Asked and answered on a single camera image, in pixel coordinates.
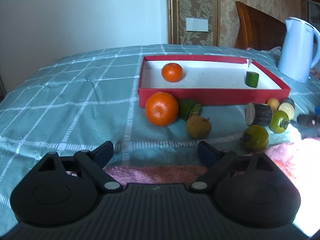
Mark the small orange tangerine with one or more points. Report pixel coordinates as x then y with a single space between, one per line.
172 72

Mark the large orange tangerine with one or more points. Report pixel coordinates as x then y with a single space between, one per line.
161 109

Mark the brown longan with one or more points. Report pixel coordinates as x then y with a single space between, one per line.
198 127

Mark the white wall switch panel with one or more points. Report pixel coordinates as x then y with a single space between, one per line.
196 24

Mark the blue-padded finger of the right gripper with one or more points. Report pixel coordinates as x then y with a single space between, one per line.
307 124

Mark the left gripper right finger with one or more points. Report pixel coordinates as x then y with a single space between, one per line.
217 162

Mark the green cucumber chunk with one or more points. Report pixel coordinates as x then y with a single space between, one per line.
187 108
252 79

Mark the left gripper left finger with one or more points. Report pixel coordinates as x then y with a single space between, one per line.
92 163

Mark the red shallow cardboard tray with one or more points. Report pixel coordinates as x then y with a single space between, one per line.
210 80

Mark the white electric kettle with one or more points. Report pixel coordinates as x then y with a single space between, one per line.
300 50

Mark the green tomato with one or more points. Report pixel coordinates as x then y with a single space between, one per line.
279 122
255 138

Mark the gold picture frame moulding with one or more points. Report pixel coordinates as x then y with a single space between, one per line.
182 11

